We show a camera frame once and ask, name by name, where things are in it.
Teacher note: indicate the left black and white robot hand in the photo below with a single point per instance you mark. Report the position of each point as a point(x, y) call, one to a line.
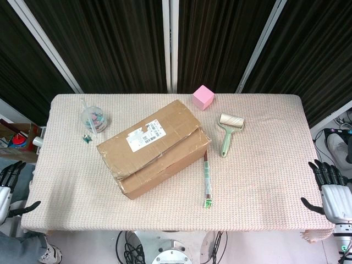
point(5, 198)

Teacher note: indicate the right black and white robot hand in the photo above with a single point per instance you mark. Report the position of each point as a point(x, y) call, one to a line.
point(336, 200)

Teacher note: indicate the brown cardboard shipping box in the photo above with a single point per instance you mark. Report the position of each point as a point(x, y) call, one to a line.
point(154, 154)

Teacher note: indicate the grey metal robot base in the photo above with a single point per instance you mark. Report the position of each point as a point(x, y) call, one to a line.
point(171, 247)

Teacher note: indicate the blue jeans leg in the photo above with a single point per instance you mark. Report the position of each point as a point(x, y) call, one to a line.
point(22, 247)

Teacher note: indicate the white and black sneaker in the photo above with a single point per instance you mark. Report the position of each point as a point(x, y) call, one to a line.
point(52, 254)

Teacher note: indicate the beige waffle tablecloth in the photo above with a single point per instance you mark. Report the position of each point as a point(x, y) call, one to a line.
point(261, 187)

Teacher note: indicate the small green binder clip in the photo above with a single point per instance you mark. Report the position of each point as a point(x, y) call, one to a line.
point(87, 138)

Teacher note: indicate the clear plastic pipette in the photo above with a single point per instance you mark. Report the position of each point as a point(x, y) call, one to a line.
point(87, 112)

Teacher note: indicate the clear jar of clips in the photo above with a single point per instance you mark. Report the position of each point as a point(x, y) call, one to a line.
point(96, 121)

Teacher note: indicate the dark fabric divider panel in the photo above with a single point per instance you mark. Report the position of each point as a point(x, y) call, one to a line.
point(110, 46)
point(217, 46)
point(310, 60)
point(24, 68)

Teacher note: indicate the green toothbrush pack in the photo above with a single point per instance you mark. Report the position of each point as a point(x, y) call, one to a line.
point(207, 178)

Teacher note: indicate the pink cube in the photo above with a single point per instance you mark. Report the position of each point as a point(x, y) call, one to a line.
point(203, 97)

